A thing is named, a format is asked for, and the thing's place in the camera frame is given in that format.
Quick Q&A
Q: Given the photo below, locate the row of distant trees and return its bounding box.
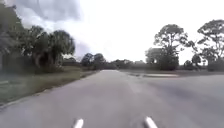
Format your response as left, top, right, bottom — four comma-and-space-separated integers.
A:
62, 52, 158, 71

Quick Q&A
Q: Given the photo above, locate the grey asphalt road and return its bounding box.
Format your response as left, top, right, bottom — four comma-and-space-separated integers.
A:
0, 69, 224, 128

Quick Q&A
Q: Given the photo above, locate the grass traffic island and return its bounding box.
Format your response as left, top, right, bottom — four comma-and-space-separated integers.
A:
129, 72, 181, 79

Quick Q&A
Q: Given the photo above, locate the large broad tree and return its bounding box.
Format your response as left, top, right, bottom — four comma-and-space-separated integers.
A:
145, 23, 197, 72

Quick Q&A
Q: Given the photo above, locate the clump of palm trees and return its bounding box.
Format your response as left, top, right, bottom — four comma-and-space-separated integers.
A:
23, 25, 76, 74

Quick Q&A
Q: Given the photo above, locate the robot's own part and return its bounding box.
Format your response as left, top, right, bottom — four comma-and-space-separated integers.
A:
72, 118, 85, 128
144, 116, 158, 128

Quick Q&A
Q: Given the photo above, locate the grass verge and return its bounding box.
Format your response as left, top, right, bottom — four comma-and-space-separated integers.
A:
0, 65, 100, 105

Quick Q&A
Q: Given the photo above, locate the tall spreading tree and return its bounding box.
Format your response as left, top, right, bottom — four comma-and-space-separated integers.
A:
183, 19, 224, 72

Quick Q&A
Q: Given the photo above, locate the dense wood of trees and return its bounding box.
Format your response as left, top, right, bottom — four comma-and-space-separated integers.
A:
0, 2, 31, 75

